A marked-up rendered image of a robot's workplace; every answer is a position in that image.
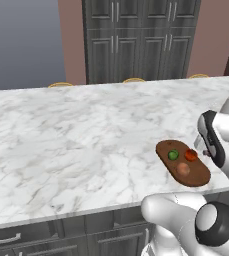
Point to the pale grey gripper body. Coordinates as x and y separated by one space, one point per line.
200 143

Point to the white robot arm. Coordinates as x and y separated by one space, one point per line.
176 213

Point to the red tomato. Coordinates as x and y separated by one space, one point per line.
191 155

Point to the brown onion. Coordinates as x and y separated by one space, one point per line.
183 169

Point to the brown oval cutting board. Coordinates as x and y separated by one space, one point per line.
192 178

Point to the yellow round stool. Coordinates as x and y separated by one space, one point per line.
134 80
60 84
198 76

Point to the dark grey drawer front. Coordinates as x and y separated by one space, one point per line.
119 218
36 233

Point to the tall dark grey cupboards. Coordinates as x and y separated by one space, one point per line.
139 40

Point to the dark grey cupboard door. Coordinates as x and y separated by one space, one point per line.
116 243
52 250

